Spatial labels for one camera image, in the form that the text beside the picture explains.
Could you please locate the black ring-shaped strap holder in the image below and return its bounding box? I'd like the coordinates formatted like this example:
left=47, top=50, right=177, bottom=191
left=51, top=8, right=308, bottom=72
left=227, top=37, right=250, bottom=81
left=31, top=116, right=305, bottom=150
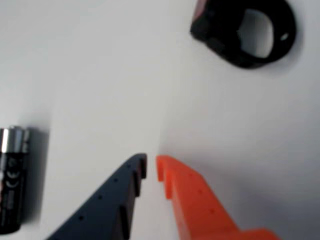
left=189, top=0, right=298, bottom=70

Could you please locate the black and silver battery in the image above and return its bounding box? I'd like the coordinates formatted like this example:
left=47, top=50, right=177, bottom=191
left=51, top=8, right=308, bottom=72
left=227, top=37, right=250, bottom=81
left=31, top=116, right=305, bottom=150
left=0, top=124, right=32, bottom=235

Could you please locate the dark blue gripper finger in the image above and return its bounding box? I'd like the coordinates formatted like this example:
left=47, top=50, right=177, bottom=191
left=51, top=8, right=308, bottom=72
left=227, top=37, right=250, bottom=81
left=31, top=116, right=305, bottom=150
left=46, top=152, right=148, bottom=240

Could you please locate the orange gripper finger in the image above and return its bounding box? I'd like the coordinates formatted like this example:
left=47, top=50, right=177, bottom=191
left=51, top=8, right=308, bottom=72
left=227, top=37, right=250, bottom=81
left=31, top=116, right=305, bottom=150
left=155, top=154, right=282, bottom=240

